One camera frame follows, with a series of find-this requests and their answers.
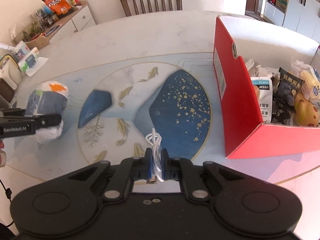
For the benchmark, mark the black snack packet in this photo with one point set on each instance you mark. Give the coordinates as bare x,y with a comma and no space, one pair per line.
284,97

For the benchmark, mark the white sideboard cabinet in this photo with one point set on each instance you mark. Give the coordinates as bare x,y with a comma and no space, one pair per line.
35,31

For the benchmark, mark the person hand red nails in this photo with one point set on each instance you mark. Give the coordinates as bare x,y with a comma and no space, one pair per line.
3,155

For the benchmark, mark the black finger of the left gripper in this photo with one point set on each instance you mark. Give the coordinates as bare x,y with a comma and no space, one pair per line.
46,121

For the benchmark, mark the grey wall cabinet unit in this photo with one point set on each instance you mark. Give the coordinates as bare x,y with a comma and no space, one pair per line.
301,16

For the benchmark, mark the orange snack bag on sideboard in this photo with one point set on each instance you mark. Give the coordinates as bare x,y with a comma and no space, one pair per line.
60,7

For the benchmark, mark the white packet orange print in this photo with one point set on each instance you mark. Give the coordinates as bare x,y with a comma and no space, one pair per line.
264,93

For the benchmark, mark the white tissue packs on table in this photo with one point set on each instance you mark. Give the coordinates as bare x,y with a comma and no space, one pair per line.
28,60

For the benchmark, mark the blueberry snack plastic bag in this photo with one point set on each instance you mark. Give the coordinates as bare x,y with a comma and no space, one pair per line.
310,76

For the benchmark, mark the yellow spotted toy pig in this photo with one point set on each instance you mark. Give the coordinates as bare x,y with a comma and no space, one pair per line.
307,113

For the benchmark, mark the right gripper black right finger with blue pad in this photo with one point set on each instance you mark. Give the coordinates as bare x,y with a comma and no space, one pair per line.
188,176

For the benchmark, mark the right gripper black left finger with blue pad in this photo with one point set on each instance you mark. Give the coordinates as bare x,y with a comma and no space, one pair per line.
121,178

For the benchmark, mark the red cardboard box white inside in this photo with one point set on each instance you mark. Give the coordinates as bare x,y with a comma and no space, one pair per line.
246,135

